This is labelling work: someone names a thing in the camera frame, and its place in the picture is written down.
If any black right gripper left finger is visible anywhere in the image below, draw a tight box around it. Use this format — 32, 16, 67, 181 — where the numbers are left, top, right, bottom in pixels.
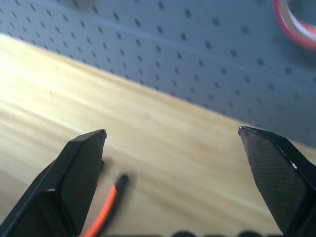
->
0, 129, 107, 237

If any red and white ring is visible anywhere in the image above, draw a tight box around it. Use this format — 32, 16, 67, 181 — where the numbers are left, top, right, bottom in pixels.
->
269, 0, 316, 52

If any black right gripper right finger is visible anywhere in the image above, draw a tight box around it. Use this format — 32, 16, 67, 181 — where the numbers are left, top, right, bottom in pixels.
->
238, 126, 316, 237

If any grey perforated pegboard panel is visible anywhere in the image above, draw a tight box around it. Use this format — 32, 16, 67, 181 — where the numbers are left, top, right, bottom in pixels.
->
0, 0, 316, 152

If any orange and black tool handle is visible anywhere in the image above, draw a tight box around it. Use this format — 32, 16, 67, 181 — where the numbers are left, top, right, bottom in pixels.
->
80, 174, 129, 237

